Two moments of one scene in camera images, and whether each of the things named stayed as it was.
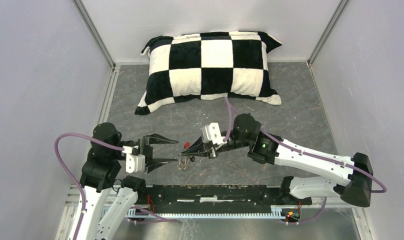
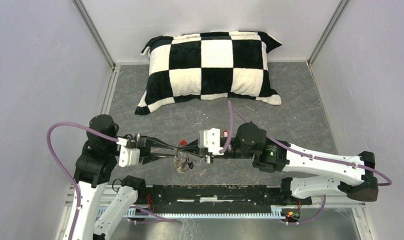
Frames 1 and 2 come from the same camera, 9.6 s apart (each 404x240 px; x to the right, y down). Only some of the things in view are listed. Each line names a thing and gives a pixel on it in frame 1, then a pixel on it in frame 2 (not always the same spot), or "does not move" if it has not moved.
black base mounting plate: x=217 y=198 does not move
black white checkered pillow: x=209 y=66 does not move
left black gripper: x=144 y=146 to x=145 y=151
